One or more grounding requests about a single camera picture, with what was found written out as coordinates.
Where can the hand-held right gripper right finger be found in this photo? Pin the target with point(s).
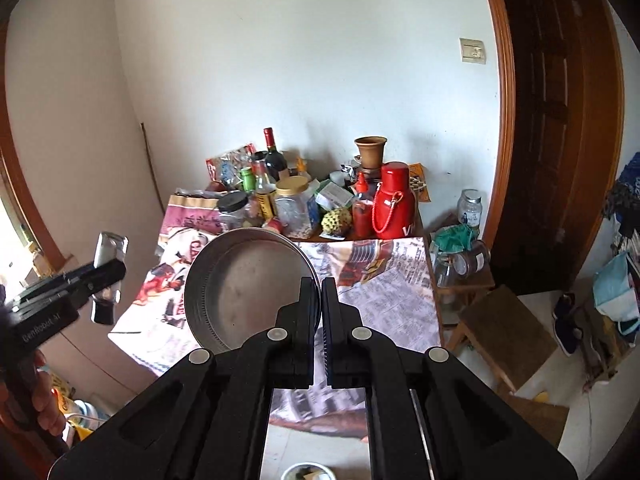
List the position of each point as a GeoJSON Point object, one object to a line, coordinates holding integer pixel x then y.
{"type": "Point", "coordinates": [332, 310]}

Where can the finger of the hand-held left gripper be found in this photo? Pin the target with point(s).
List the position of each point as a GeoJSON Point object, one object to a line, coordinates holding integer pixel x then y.
{"type": "Point", "coordinates": [60, 296]}
{"type": "Point", "coordinates": [95, 272]}

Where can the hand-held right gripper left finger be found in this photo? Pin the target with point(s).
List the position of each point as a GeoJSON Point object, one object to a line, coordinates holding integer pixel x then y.
{"type": "Point", "coordinates": [305, 310]}

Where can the silver foil packet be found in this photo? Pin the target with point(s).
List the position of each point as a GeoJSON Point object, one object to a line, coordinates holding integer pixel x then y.
{"type": "Point", "coordinates": [107, 247]}

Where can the round metal tin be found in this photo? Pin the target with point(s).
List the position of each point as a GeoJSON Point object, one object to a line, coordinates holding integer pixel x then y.
{"type": "Point", "coordinates": [235, 290]}

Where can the white plastic bowl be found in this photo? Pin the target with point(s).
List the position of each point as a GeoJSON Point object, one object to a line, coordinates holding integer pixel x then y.
{"type": "Point", "coordinates": [287, 472]}

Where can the person's left hand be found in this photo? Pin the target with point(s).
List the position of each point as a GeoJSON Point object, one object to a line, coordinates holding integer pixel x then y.
{"type": "Point", "coordinates": [47, 405]}

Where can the printed tablecloth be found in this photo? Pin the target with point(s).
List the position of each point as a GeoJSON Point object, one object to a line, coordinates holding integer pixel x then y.
{"type": "Point", "coordinates": [390, 280]}

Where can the green custard apple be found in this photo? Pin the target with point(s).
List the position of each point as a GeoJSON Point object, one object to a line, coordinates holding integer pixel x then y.
{"type": "Point", "coordinates": [336, 221]}

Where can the red sauce bottle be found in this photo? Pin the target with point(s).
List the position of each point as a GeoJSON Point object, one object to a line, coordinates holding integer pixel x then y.
{"type": "Point", "coordinates": [362, 215]}

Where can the gold lid plastic jar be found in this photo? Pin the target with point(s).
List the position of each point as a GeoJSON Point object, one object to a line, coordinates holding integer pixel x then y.
{"type": "Point", "coordinates": [292, 210]}

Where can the yellow label dark bottle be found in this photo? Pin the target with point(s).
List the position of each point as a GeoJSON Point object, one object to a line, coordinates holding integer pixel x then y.
{"type": "Point", "coordinates": [265, 202]}

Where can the green white carton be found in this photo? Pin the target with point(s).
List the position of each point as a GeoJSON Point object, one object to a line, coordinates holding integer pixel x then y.
{"type": "Point", "coordinates": [336, 195]}

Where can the red thermos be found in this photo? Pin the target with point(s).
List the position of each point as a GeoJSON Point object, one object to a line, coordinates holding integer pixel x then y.
{"type": "Point", "coordinates": [395, 205]}

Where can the black lid glass jar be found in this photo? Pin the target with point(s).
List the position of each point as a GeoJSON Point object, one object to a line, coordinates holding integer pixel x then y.
{"type": "Point", "coordinates": [232, 210]}

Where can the green cloth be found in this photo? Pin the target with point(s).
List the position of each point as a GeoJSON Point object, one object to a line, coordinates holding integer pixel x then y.
{"type": "Point", "coordinates": [452, 237]}

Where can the green cap bottle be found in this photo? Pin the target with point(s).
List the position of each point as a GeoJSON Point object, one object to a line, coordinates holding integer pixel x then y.
{"type": "Point", "coordinates": [247, 180]}

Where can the glass jar lying sideways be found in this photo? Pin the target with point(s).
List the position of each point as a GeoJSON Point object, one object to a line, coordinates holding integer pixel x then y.
{"type": "Point", "coordinates": [472, 257]}

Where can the dark wine bottle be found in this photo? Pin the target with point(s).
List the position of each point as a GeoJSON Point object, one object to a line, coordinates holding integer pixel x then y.
{"type": "Point", "coordinates": [275, 160]}

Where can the yellow printed packet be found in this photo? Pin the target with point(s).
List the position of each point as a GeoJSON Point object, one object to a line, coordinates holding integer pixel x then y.
{"type": "Point", "coordinates": [419, 182]}

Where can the brown clay vase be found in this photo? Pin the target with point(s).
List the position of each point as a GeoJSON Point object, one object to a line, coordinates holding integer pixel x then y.
{"type": "Point", "coordinates": [371, 152]}

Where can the red snack bag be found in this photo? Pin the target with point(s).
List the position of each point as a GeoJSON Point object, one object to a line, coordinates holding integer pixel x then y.
{"type": "Point", "coordinates": [227, 165]}

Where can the silver lid glass jar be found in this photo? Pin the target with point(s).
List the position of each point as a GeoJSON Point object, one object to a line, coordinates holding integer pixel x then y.
{"type": "Point", "coordinates": [469, 212]}

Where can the black shoe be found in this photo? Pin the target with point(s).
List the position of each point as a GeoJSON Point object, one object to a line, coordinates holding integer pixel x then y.
{"type": "Point", "coordinates": [565, 325]}

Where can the light blue bag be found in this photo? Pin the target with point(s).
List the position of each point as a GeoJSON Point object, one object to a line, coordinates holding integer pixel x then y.
{"type": "Point", "coordinates": [612, 285]}

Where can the dark wooden door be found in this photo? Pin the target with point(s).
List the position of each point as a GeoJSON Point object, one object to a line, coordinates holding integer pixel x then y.
{"type": "Point", "coordinates": [550, 110]}

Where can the dark clothes pile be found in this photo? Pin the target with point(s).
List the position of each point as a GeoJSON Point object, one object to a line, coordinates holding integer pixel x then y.
{"type": "Point", "coordinates": [625, 230]}

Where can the blue knitted cloth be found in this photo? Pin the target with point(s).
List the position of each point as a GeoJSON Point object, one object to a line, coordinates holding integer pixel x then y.
{"type": "Point", "coordinates": [630, 175]}

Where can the wooden frame window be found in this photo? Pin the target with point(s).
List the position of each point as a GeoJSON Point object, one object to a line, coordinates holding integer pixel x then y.
{"type": "Point", "coordinates": [20, 200]}

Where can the beige wall switch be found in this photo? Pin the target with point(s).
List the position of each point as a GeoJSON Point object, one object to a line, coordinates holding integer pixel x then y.
{"type": "Point", "coordinates": [472, 51]}

